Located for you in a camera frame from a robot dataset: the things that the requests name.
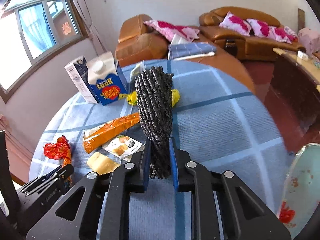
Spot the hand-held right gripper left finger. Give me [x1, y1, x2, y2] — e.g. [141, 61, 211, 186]
[26, 140, 152, 240]

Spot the folded blue plaid cloth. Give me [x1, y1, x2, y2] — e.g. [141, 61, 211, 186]
[168, 42, 217, 60]

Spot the white snack packet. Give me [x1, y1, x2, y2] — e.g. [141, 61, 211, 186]
[102, 135, 142, 159]

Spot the dark wooden coffee table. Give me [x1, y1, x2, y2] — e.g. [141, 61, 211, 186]
[265, 47, 320, 153]

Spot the blue milk carton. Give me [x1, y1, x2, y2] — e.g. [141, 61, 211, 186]
[86, 52, 128, 106]

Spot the white milk carton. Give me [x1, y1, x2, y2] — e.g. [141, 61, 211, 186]
[64, 56, 99, 104]

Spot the wooden board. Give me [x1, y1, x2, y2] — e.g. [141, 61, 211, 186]
[297, 8, 306, 29]

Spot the bread piece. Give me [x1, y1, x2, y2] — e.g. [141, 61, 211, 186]
[87, 152, 121, 175]

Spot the red plastic bag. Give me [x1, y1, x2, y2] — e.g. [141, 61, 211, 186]
[279, 201, 295, 223]

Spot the yellow wrapper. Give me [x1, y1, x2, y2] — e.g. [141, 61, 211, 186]
[126, 89, 180, 108]

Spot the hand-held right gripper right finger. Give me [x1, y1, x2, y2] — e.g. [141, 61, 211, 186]
[169, 137, 292, 240]

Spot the mint green bin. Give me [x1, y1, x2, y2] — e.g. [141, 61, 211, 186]
[276, 143, 320, 233]

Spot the orange snack wrapper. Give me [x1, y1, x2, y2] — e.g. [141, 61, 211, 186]
[83, 112, 140, 154]

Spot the long brown leather sofa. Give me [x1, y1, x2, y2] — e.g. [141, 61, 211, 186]
[199, 6, 307, 60]

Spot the pink cloth cover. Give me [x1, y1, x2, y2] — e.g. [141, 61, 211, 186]
[298, 27, 320, 57]

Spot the beige curtain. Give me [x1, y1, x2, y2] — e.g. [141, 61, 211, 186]
[67, 0, 105, 58]

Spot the window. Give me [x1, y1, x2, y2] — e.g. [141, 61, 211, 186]
[0, 0, 87, 100]

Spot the brown leather chaise sofa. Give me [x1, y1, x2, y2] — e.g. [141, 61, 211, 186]
[115, 14, 255, 93]

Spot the dark green snack packet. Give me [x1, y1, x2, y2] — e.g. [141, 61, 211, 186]
[129, 60, 145, 85]

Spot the small pink floral pillow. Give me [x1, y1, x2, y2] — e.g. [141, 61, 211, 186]
[284, 26, 299, 42]

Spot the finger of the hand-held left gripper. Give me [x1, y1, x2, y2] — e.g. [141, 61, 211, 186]
[24, 164, 75, 195]

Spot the dark knitted cloth bundle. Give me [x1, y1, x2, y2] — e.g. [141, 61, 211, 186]
[134, 66, 175, 180]

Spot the red candy wrapper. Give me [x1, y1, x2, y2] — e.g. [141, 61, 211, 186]
[44, 135, 73, 180]

